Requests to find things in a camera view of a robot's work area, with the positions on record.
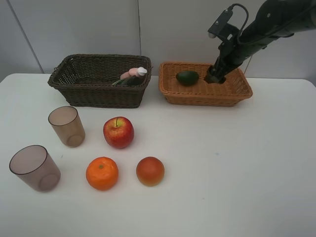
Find brown translucent plastic cup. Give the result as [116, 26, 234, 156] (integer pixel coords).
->
[48, 106, 85, 148]

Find dark green pump bottle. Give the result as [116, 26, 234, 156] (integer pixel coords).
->
[112, 76, 142, 86]

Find red yellow apple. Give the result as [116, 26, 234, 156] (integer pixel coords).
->
[103, 117, 134, 149]

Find pink spray bottle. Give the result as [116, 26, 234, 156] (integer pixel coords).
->
[120, 67, 148, 79]

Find purple translucent plastic cup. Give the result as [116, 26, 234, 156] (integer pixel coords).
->
[9, 145, 61, 192]

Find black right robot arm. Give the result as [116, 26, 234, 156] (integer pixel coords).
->
[204, 0, 316, 84]

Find orange mandarin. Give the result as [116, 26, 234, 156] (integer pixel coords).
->
[85, 157, 119, 191]

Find light orange wicker basket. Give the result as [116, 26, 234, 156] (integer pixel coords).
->
[158, 62, 253, 107]

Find dark brown wicker basket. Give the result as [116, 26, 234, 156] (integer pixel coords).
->
[48, 54, 152, 109]

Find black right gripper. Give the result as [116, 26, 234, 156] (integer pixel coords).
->
[204, 37, 249, 84]

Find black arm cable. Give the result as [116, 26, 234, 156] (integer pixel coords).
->
[226, 0, 316, 50]

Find red orange round fruit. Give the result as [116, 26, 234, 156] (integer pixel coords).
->
[136, 157, 165, 187]

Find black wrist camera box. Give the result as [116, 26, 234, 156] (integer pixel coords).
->
[207, 7, 239, 43]

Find halved avocado with pit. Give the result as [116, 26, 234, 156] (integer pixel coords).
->
[176, 71, 199, 86]

